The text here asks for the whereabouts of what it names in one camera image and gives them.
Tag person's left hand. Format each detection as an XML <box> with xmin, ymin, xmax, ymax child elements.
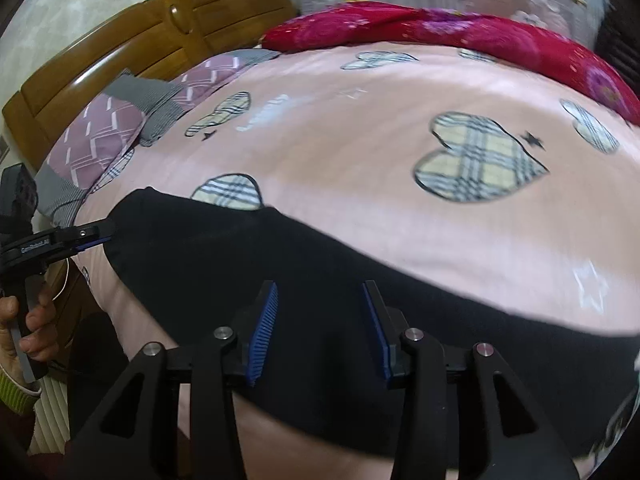
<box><xmin>0</xmin><ymin>280</ymin><xmax>58</xmax><ymax>386</ymax></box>

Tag white radiator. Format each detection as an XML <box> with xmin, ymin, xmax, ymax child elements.
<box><xmin>30</xmin><ymin>375</ymin><xmax>71</xmax><ymax>456</ymax></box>

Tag green sleeve forearm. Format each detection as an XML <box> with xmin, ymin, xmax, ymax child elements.
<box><xmin>0</xmin><ymin>365</ymin><xmax>43</xmax><ymax>461</ymax></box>

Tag purple and grey pillow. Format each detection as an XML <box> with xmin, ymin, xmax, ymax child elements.
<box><xmin>35</xmin><ymin>49</ymin><xmax>281</xmax><ymax>226</ymax></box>

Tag pink heart-print bed sheet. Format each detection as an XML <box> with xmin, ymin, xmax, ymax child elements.
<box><xmin>75</xmin><ymin>42</ymin><xmax>640</xmax><ymax>480</ymax></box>

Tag wooden headboard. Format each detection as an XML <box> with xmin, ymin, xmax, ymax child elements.
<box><xmin>2</xmin><ymin>0</ymin><xmax>297</xmax><ymax>173</ymax></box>

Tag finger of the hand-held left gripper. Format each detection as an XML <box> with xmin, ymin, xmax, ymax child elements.
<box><xmin>56</xmin><ymin>225</ymin><xmax>113</xmax><ymax>260</ymax></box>

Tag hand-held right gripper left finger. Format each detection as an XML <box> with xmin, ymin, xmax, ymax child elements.
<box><xmin>68</xmin><ymin>280</ymin><xmax>279</xmax><ymax>480</ymax></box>

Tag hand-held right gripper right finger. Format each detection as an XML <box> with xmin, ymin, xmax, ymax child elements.
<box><xmin>362</xmin><ymin>280</ymin><xmax>583</xmax><ymax>480</ymax></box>

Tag red floral quilt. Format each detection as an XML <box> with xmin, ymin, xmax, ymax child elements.
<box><xmin>261</xmin><ymin>2</ymin><xmax>640</xmax><ymax>125</ymax></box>

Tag black pants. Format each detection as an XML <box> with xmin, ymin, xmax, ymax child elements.
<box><xmin>103</xmin><ymin>187</ymin><xmax>640</xmax><ymax>461</ymax></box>

